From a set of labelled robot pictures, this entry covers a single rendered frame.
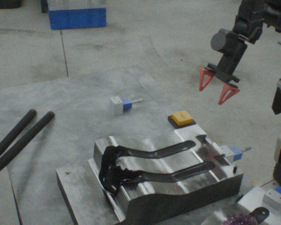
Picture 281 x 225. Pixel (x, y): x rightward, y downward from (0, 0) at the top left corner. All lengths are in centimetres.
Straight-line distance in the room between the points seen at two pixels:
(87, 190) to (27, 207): 18
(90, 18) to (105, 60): 79
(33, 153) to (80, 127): 21
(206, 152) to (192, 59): 257
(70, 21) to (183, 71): 143
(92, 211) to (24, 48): 300
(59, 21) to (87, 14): 31
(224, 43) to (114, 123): 53
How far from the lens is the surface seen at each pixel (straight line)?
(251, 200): 118
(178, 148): 126
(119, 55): 376
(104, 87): 170
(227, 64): 128
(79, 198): 112
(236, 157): 135
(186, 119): 146
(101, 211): 109
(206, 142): 133
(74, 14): 428
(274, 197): 118
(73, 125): 148
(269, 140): 288
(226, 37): 122
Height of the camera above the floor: 169
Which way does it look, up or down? 35 degrees down
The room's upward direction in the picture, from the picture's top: 3 degrees clockwise
